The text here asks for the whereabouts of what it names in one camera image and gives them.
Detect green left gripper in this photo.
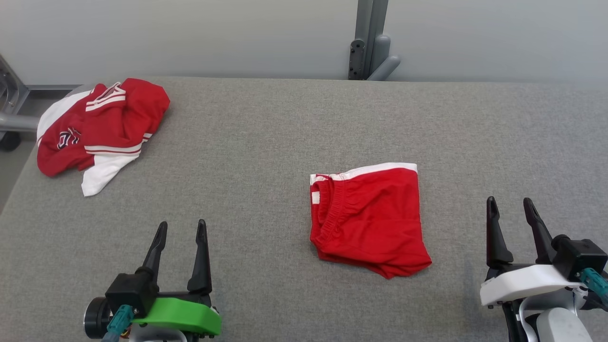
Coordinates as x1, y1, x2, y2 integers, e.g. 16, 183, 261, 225
131, 219, 223, 339

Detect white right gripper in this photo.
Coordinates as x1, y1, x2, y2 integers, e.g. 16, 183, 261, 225
479, 196, 584, 307

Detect red shorts with white trim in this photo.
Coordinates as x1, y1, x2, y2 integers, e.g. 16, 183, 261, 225
309, 162, 433, 280

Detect red and white jersey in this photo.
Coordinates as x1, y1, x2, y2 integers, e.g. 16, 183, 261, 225
36, 78, 171, 198

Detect grey fabric sofa cushion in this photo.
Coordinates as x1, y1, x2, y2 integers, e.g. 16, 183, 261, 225
0, 76, 608, 342

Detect black left cable teal connector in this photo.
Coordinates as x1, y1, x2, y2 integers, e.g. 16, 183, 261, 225
101, 304, 134, 342

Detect black cable teal connector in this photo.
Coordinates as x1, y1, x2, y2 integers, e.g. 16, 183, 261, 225
579, 267, 608, 314
101, 304, 134, 342

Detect black right cable teal connector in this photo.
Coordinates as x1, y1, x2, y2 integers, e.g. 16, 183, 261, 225
579, 267, 608, 314

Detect grey metal frame with wheel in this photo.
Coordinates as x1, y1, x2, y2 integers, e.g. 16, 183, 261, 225
0, 54, 80, 153

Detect grey metal frame post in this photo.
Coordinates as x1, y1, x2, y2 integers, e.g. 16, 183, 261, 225
348, 0, 401, 82

